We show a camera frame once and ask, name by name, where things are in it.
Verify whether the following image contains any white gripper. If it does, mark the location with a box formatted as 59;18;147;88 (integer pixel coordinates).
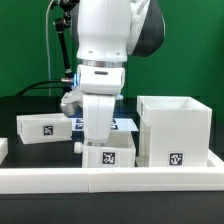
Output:
83;94;115;144

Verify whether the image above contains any white front drawer tray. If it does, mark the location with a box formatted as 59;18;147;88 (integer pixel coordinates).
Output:
74;131;136;168

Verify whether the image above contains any white drawer tray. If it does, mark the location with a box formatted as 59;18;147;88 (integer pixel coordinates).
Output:
16;113;72;144
74;131;136;168

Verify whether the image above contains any white drawer cabinet box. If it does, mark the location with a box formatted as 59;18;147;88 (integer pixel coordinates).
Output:
137;96;212;168

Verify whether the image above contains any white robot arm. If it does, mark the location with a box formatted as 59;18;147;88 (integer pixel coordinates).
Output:
72;0;165;144

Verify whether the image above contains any white rear drawer tray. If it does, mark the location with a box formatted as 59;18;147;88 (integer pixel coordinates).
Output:
16;113;72;144

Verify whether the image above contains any marker tag sheet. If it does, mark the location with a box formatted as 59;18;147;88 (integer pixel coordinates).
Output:
71;118;138;132

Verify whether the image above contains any white left fence bar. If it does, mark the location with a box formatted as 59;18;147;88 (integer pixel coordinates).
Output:
0;138;8;165

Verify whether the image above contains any white fence bar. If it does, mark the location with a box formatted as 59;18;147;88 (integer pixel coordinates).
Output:
0;167;224;194
0;138;8;165
207;150;224;167

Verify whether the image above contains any white front fence bar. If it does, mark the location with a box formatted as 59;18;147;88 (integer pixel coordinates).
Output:
0;167;224;194

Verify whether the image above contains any white right fence bar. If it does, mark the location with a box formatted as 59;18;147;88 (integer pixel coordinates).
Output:
207;150;224;167

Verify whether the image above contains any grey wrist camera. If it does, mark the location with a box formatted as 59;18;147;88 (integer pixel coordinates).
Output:
60;91;82;117

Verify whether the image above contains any black cable bundle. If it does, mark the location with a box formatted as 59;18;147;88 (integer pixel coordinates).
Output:
14;77;78;98

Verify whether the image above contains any grey thin cable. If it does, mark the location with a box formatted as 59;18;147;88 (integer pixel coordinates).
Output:
45;0;56;98

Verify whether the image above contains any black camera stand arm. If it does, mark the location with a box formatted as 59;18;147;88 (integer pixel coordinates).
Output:
53;0;80;78

